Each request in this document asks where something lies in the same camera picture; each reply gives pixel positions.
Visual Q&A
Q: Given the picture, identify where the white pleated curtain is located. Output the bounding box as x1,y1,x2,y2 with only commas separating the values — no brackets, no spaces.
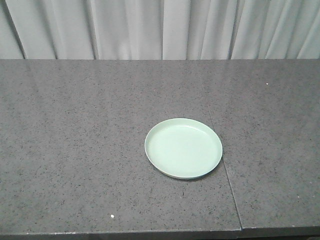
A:
0,0,320,60

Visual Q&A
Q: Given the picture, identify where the light green round plate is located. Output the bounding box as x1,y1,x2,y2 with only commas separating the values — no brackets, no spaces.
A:
144,118,223,180

